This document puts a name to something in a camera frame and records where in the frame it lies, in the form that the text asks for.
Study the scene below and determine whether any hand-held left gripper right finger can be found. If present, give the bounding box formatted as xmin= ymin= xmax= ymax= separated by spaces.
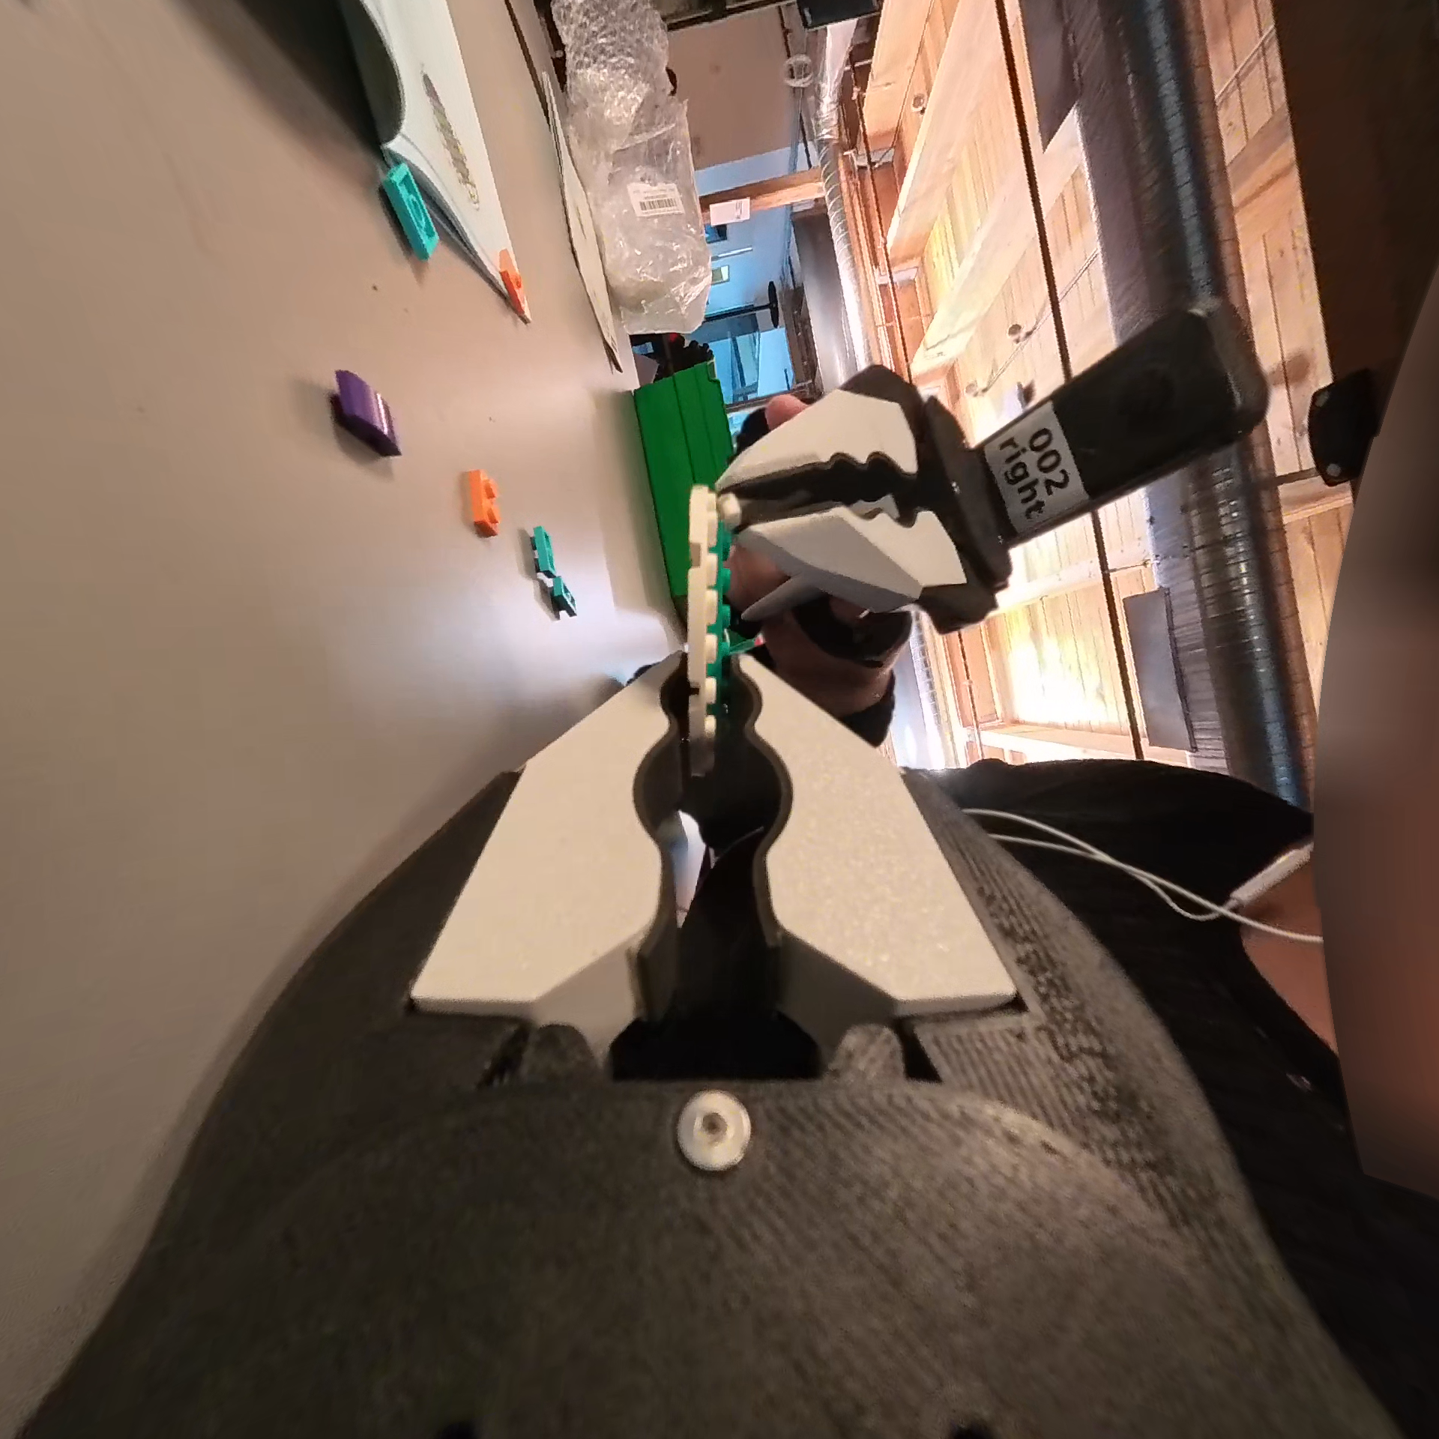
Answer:
xmin=728 ymin=659 xmax=1020 ymax=1065

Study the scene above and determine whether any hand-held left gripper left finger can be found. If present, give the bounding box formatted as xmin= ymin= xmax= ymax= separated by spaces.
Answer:
xmin=410 ymin=655 xmax=692 ymax=1065

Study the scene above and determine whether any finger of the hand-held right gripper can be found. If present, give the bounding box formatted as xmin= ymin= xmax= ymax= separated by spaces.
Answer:
xmin=715 ymin=391 xmax=932 ymax=504
xmin=728 ymin=511 xmax=972 ymax=612

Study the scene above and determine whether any green lego plate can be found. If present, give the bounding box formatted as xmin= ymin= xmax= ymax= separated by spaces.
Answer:
xmin=711 ymin=528 xmax=766 ymax=722

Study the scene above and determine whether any purple curved lego slope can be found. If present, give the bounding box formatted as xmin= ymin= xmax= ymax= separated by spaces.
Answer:
xmin=331 ymin=369 xmax=403 ymax=456

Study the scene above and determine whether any teal lego jumper plate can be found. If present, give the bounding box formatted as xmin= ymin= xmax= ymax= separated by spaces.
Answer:
xmin=379 ymin=163 xmax=441 ymax=263

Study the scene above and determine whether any person's right hand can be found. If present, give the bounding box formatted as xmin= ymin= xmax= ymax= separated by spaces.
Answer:
xmin=763 ymin=593 xmax=903 ymax=746

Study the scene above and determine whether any green plastic bin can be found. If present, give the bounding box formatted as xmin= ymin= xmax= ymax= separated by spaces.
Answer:
xmin=632 ymin=360 xmax=744 ymax=626

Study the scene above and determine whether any person's black sweater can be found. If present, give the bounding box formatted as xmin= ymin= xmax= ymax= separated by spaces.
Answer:
xmin=900 ymin=760 xmax=1374 ymax=1439

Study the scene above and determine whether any clear plastic bag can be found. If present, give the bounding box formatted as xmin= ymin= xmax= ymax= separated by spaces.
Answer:
xmin=552 ymin=0 xmax=713 ymax=328

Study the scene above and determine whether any thin paper leaflet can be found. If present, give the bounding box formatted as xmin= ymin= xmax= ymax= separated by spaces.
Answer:
xmin=540 ymin=67 xmax=626 ymax=372

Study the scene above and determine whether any open instruction booklet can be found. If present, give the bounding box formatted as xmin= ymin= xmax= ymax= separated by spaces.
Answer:
xmin=338 ymin=0 xmax=519 ymax=300

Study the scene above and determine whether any ribbed metal duct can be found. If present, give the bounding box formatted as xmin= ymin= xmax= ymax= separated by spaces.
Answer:
xmin=1107 ymin=0 xmax=1311 ymax=806

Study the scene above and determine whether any white cable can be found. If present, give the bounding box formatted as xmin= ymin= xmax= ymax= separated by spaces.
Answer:
xmin=965 ymin=808 xmax=1326 ymax=941

